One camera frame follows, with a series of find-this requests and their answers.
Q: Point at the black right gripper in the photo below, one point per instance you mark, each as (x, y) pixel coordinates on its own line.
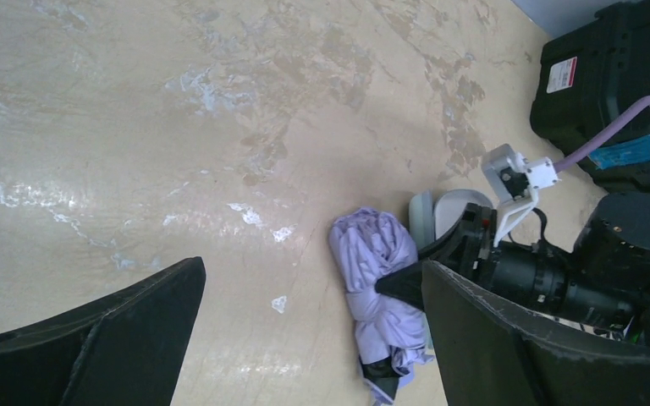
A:
(586, 285)

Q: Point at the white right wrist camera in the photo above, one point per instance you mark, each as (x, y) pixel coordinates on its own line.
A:
(516, 183)

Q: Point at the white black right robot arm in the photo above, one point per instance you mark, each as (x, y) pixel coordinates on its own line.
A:
(632, 211)

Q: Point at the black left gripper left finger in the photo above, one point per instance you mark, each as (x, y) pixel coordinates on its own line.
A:
(126, 348)

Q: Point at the lavender umbrella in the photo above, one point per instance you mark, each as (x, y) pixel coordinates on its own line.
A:
(390, 335)

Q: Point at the black toolbox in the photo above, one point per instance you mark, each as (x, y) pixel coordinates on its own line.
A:
(591, 75)

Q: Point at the mint green umbrella sleeve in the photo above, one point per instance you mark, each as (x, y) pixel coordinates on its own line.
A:
(430, 219)

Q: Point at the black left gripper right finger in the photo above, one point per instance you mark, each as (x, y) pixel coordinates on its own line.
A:
(491, 351)

